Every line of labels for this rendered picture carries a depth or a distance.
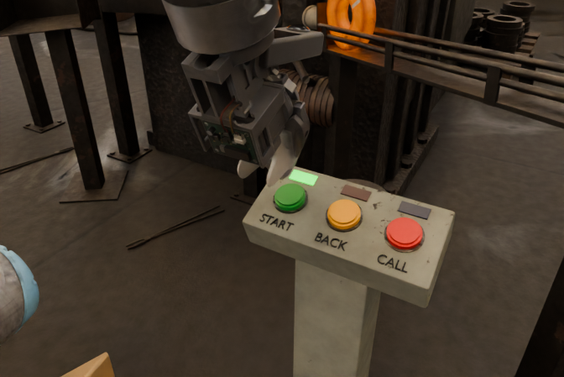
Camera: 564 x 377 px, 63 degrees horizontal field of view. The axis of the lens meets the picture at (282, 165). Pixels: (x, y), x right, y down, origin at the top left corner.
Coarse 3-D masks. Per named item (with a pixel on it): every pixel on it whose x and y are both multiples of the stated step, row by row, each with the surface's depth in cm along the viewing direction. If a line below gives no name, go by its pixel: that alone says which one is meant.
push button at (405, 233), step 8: (392, 224) 54; (400, 224) 53; (408, 224) 53; (416, 224) 53; (392, 232) 53; (400, 232) 53; (408, 232) 52; (416, 232) 52; (392, 240) 52; (400, 240) 52; (408, 240) 52; (416, 240) 52; (400, 248) 52; (408, 248) 52
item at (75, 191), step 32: (0, 0) 138; (32, 0) 147; (64, 0) 148; (96, 0) 147; (0, 32) 136; (32, 32) 133; (64, 32) 140; (64, 64) 145; (64, 96) 150; (96, 160) 164; (64, 192) 167; (96, 192) 167
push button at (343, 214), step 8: (344, 200) 57; (328, 208) 57; (336, 208) 56; (344, 208) 56; (352, 208) 56; (328, 216) 56; (336, 216) 56; (344, 216) 55; (352, 216) 55; (360, 216) 56; (336, 224) 55; (344, 224) 55; (352, 224) 55
